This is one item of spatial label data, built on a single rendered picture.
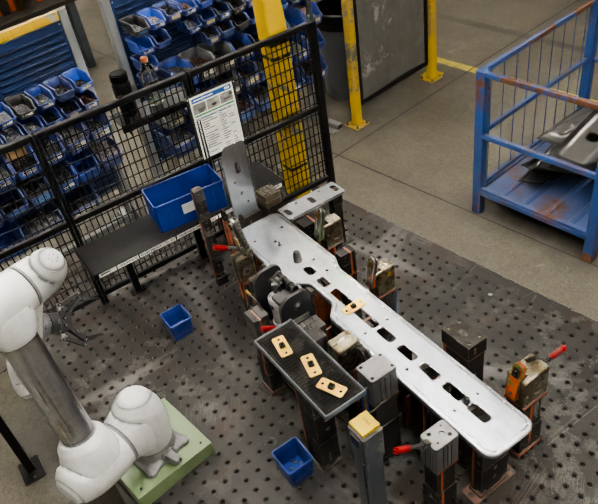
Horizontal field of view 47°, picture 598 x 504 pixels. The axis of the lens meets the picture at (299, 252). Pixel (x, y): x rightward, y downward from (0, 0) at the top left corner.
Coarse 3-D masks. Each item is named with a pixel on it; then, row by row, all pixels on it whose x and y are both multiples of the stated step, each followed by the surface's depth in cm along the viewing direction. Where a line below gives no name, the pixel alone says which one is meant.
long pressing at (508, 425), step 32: (256, 224) 279; (288, 224) 276; (256, 256) 263; (288, 256) 261; (320, 256) 258; (320, 288) 244; (352, 288) 242; (352, 320) 230; (384, 320) 228; (384, 352) 218; (416, 352) 216; (416, 384) 206; (480, 384) 203; (448, 416) 196; (512, 416) 193; (480, 448) 186
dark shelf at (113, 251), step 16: (256, 176) 301; (272, 176) 299; (224, 208) 286; (128, 224) 286; (144, 224) 285; (192, 224) 280; (96, 240) 281; (112, 240) 279; (128, 240) 278; (144, 240) 276; (160, 240) 275; (80, 256) 274; (96, 256) 272; (112, 256) 271; (128, 256) 269; (96, 272) 264; (112, 272) 267
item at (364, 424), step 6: (360, 414) 181; (366, 414) 181; (354, 420) 180; (360, 420) 180; (366, 420) 180; (372, 420) 179; (354, 426) 179; (360, 426) 178; (366, 426) 178; (372, 426) 178; (378, 426) 178; (360, 432) 177; (366, 432) 177
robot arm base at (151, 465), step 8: (176, 432) 233; (176, 440) 230; (184, 440) 230; (168, 448) 225; (176, 448) 228; (152, 456) 222; (160, 456) 224; (168, 456) 223; (176, 456) 223; (136, 464) 225; (144, 464) 224; (152, 464) 223; (160, 464) 224; (176, 464) 223; (152, 472) 222
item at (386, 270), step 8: (384, 264) 243; (392, 264) 243; (384, 272) 241; (392, 272) 244; (376, 280) 241; (384, 280) 244; (392, 280) 247; (376, 288) 244; (384, 288) 246; (392, 288) 249; (376, 296) 247; (384, 296) 248; (392, 296) 252; (392, 304) 254; (392, 336) 262
